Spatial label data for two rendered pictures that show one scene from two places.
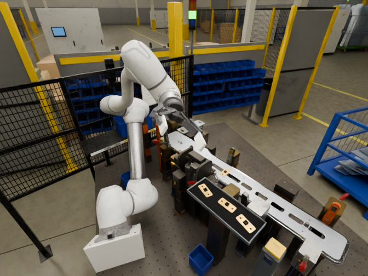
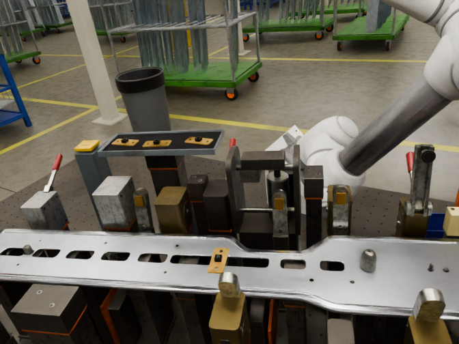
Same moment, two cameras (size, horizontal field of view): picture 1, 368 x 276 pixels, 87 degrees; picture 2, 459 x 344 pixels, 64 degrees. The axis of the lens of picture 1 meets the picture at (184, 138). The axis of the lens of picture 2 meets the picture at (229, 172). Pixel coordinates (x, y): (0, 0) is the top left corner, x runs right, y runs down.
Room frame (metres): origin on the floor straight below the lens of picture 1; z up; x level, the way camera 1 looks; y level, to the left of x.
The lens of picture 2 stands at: (1.57, -0.62, 1.62)
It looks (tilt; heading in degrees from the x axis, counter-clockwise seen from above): 30 degrees down; 146
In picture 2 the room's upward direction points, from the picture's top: 8 degrees counter-clockwise
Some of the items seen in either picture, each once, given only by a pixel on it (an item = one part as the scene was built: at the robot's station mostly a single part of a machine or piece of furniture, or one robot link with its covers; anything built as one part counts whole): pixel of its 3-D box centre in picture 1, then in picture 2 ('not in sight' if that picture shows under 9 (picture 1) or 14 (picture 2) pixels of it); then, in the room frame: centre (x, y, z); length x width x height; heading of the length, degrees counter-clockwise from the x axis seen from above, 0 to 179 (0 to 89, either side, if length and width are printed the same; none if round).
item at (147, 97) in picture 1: (151, 89); not in sight; (1.81, 0.32, 1.30); 0.23 x 0.02 x 0.31; 132
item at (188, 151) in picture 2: (223, 205); (162, 142); (0.59, -0.19, 1.16); 0.37 x 0.14 x 0.02; 42
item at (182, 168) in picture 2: (218, 233); (176, 204); (0.59, -0.19, 0.92); 0.10 x 0.08 x 0.45; 42
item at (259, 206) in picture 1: (249, 230); (132, 238); (0.62, -0.37, 0.90); 0.13 x 0.08 x 0.41; 132
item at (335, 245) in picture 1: (228, 173); (210, 263); (0.98, -0.30, 1.00); 1.38 x 0.22 x 0.02; 42
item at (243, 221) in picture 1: (245, 222); (125, 140); (0.50, -0.27, 1.17); 0.08 x 0.04 x 0.01; 31
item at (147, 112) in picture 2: not in sight; (147, 106); (-2.05, 0.90, 0.36); 0.50 x 0.50 x 0.73
